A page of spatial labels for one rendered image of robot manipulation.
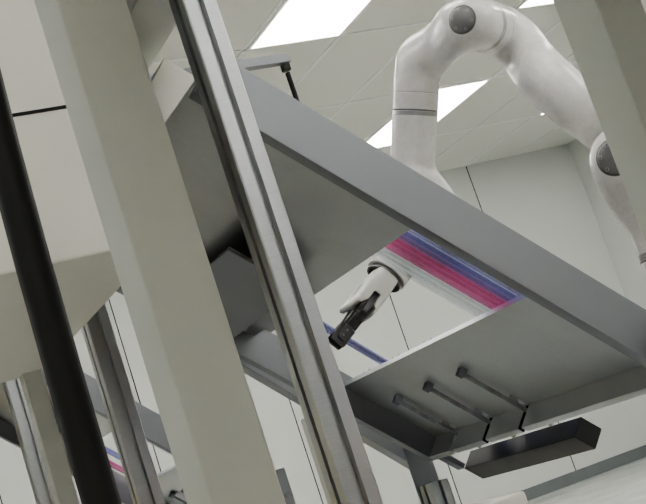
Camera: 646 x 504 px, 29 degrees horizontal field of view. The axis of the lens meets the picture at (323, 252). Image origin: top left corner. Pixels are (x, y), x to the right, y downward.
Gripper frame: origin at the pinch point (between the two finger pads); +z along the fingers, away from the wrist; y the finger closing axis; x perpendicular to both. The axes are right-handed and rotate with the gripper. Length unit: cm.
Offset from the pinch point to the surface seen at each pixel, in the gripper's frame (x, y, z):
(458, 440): 22.1, 29.4, 13.2
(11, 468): -31, -724, -57
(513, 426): 23, 48, 13
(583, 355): 18, 73, 10
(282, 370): -7.5, 21.2, 20.6
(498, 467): 30.3, 29.7, 12.4
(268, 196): -29, 95, 33
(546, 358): 16, 67, 11
